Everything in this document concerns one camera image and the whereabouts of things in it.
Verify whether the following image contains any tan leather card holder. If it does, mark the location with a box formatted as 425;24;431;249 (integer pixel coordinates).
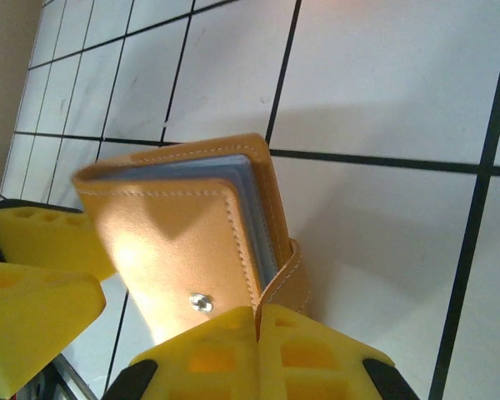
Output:
71;132;312;347

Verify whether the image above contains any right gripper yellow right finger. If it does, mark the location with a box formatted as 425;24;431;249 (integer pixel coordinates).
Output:
257;303;421;400

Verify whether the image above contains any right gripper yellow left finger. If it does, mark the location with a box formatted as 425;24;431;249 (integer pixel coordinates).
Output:
102;305;260;400

